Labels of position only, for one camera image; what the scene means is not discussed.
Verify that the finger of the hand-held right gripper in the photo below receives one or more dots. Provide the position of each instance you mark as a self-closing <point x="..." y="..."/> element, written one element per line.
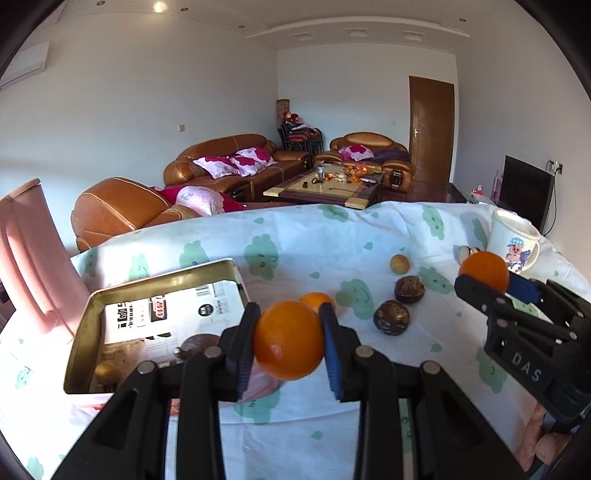
<point x="521" y="287"/>
<point x="478" y="293"/>

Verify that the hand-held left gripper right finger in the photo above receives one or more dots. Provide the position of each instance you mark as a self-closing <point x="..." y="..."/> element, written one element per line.
<point x="330" y="355"/>

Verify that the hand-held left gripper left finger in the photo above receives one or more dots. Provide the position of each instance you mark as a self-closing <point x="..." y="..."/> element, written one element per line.
<point x="244" y="369"/>

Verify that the orange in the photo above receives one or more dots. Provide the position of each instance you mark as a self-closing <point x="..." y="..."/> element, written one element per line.
<point x="485" y="272"/>
<point x="316" y="302"/>
<point x="288" y="340"/>

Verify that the wrinkled dark passion fruit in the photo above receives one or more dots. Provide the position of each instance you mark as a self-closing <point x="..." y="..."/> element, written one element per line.
<point x="409" y="289"/>
<point x="391" y="316"/>

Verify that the pink tin box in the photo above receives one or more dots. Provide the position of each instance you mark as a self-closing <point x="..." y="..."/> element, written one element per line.
<point x="161" y="281"/>

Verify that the person's right hand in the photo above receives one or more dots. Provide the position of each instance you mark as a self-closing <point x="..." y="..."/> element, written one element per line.
<point x="538" y="443"/>

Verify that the white cartoon mug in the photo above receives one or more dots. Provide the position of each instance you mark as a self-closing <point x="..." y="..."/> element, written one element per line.
<point x="512" y="247"/>

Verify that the dark purple round fruit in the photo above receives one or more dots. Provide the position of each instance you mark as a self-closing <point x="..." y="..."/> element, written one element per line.
<point x="201" y="344"/>

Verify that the small yellow round fruit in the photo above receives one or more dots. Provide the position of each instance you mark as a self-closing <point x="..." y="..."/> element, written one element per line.
<point x="399" y="264"/>

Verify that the black television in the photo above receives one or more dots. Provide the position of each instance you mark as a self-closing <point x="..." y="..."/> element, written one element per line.
<point x="524" y="189"/>

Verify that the white green cloud tablecloth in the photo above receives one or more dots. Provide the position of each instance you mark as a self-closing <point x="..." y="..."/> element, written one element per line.
<point x="323" y="240"/>

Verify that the purple blanket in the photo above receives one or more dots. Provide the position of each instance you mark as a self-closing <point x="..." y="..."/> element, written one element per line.
<point x="392" y="154"/>

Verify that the wooden coffee table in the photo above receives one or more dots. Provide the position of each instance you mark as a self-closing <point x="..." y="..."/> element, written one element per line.
<point x="323" y="189"/>

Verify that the brown wooden door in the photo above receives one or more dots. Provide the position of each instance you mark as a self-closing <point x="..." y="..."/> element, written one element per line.
<point x="431" y="129"/>

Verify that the fruit bowl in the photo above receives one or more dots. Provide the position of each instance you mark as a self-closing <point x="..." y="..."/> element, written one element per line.
<point x="358" y="170"/>

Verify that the pink quilt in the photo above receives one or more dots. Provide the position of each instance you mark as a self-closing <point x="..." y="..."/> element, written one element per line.
<point x="198" y="199"/>

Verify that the white magenta flower pillow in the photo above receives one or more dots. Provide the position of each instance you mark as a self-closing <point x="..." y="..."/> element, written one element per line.
<point x="251" y="159"/>
<point x="355" y="151"/>
<point x="217" y="166"/>

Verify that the brown leather armchair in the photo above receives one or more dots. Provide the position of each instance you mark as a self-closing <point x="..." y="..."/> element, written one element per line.
<point x="115" y="203"/>
<point x="367" y="140"/>

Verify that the red cloth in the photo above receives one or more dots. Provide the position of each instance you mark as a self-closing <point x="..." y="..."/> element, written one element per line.
<point x="168" y="194"/>

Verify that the stack of dark chairs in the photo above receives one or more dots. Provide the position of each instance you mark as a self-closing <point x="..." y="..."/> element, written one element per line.
<point x="300" y="136"/>

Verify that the long brown leather sofa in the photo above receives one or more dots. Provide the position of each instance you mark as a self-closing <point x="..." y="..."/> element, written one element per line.
<point x="217" y="145"/>

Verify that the red plush toy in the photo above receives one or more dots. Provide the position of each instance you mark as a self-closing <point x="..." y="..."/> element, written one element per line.
<point x="291" y="116"/>

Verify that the pink electric kettle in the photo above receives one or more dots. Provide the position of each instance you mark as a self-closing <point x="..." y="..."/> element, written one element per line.
<point x="27" y="258"/>

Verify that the tall floor lamp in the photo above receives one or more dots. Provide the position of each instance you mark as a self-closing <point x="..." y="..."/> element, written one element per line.
<point x="282" y="108"/>

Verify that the white air conditioner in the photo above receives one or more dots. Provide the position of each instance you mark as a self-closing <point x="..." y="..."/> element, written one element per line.
<point x="25" y="64"/>

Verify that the wall power outlet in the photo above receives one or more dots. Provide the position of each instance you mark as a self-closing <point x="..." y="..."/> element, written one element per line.
<point x="555" y="166"/>

